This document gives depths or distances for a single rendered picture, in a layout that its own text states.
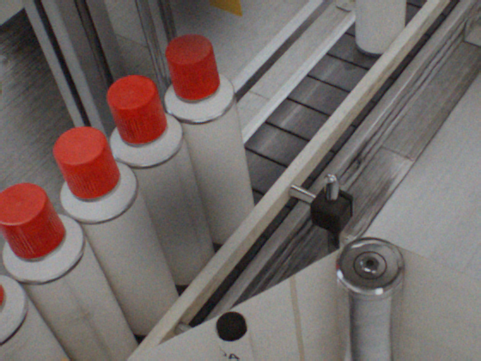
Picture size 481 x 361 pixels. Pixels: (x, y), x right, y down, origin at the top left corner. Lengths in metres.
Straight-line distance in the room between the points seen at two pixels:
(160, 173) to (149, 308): 0.12
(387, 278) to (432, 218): 0.26
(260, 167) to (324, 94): 0.11
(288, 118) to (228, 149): 0.19
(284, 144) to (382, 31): 0.16
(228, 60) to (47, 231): 0.48
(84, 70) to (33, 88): 0.29
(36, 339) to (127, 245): 0.09
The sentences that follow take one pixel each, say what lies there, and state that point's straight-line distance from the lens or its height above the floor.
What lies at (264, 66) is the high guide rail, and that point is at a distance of 0.69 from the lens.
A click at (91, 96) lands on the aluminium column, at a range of 0.67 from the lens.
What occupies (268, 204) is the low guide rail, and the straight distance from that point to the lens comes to 0.64.
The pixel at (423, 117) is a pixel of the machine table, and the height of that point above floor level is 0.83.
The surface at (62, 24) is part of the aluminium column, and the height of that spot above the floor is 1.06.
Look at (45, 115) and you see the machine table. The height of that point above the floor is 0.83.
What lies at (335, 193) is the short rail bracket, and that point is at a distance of 0.62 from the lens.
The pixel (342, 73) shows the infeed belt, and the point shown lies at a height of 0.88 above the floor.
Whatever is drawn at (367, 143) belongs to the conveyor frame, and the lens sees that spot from 0.75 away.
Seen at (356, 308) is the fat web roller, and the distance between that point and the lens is 0.42.
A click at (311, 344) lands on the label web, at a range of 0.50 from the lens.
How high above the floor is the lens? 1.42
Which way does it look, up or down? 51 degrees down
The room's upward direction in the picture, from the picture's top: 8 degrees counter-clockwise
